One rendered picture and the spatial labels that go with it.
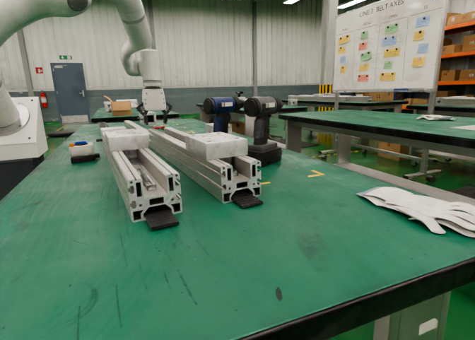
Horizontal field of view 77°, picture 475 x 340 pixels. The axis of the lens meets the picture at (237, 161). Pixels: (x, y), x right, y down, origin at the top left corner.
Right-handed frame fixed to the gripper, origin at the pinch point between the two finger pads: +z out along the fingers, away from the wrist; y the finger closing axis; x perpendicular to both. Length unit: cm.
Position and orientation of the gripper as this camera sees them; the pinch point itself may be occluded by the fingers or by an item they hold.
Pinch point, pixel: (155, 121)
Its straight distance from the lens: 145.8
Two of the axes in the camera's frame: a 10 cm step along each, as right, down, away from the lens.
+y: -8.9, 1.3, -4.4
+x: 4.5, 2.0, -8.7
